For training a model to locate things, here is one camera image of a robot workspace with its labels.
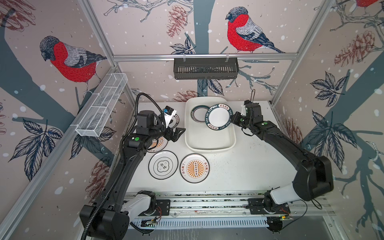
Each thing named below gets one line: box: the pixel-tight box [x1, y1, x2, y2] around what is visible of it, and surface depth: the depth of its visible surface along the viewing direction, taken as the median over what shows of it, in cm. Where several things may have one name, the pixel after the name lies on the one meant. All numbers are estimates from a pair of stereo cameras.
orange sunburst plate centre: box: [179, 153, 210, 184], surface depth 88 cm
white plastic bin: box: [184, 97, 237, 153], surface depth 102 cm
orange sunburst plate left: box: [147, 136, 168, 153], surface depth 95 cm
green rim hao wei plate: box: [205, 103, 233, 131], surface depth 92 cm
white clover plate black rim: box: [148, 150, 179, 180], surface depth 90 cm
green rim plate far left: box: [168, 114, 180, 129], surface depth 112 cm
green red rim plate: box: [190, 105, 210, 124], surface depth 116 cm
